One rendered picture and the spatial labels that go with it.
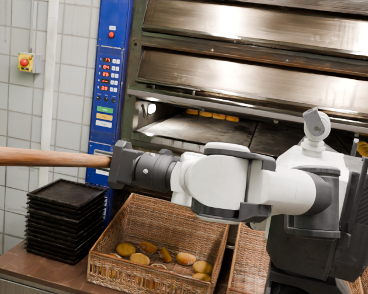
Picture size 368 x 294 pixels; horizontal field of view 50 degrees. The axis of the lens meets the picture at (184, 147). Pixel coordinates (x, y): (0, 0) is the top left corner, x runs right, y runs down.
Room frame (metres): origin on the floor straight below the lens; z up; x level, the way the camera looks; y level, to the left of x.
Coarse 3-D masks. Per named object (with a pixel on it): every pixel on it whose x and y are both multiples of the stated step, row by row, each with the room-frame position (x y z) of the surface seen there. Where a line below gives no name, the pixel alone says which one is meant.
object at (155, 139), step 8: (136, 136) 2.04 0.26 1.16; (144, 136) 2.03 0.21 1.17; (152, 136) 2.02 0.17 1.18; (160, 136) 2.03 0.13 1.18; (168, 136) 2.06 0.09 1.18; (160, 144) 2.01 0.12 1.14; (168, 144) 2.00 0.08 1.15; (176, 144) 1.99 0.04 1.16; (184, 144) 1.99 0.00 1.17; (192, 144) 1.98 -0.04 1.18; (200, 144) 1.98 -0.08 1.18; (200, 152) 1.97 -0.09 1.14
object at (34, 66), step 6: (18, 54) 2.10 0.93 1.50; (24, 54) 2.09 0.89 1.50; (30, 54) 2.09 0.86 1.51; (36, 54) 2.10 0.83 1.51; (18, 60) 2.10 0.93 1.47; (30, 60) 2.09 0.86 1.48; (36, 60) 2.10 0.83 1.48; (18, 66) 2.10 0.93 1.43; (24, 66) 2.09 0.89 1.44; (30, 66) 2.08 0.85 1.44; (36, 66) 2.11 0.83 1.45; (30, 72) 2.09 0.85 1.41; (36, 72) 2.11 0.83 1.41
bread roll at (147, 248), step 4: (140, 244) 1.87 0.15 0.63; (144, 244) 1.85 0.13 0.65; (148, 244) 1.85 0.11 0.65; (152, 244) 1.86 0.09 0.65; (140, 248) 1.85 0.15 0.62; (144, 248) 1.84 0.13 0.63; (148, 248) 1.83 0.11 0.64; (152, 248) 1.84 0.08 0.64; (156, 248) 1.85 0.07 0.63; (144, 252) 1.84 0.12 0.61; (148, 252) 1.83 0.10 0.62; (152, 252) 1.83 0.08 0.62; (156, 252) 1.85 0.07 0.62
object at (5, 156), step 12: (0, 156) 0.55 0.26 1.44; (12, 156) 0.58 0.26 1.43; (24, 156) 0.61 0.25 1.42; (36, 156) 0.64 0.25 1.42; (48, 156) 0.68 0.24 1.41; (60, 156) 0.72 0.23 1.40; (72, 156) 0.77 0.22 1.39; (84, 156) 0.82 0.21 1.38; (96, 156) 0.88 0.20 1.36; (108, 156) 0.96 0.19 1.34
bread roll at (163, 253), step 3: (162, 249) 1.82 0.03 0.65; (165, 249) 1.82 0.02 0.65; (159, 252) 1.82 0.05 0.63; (162, 252) 1.80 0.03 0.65; (165, 252) 1.80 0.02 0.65; (168, 252) 1.83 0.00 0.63; (159, 255) 1.80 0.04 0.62; (162, 255) 1.79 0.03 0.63; (165, 255) 1.78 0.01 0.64; (168, 255) 1.78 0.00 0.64; (159, 258) 1.80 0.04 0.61; (162, 258) 1.78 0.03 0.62; (165, 258) 1.77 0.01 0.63; (168, 258) 1.77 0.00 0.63; (171, 258) 1.79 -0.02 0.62; (162, 261) 1.79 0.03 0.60; (165, 261) 1.78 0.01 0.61; (168, 261) 1.78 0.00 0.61
